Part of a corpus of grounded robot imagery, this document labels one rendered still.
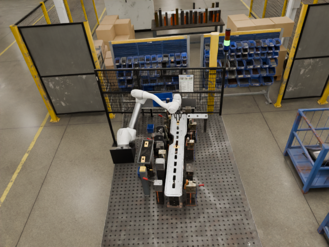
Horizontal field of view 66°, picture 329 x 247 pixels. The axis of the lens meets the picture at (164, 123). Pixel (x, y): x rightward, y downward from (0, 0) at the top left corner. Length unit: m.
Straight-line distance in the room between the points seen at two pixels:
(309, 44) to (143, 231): 4.12
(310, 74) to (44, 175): 5.17
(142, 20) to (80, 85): 4.91
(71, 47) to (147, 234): 3.33
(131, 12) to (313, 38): 6.08
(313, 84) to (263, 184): 2.49
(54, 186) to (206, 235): 2.65
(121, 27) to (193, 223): 5.67
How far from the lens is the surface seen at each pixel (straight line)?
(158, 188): 2.79
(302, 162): 4.47
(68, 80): 5.18
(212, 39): 3.53
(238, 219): 2.99
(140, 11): 9.41
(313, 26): 5.14
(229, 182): 3.24
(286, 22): 6.08
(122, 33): 7.40
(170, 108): 3.09
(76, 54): 4.86
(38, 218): 4.30
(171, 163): 3.00
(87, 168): 4.56
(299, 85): 5.68
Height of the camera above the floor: 3.26
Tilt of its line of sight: 40 degrees down
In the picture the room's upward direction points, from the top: 5 degrees counter-clockwise
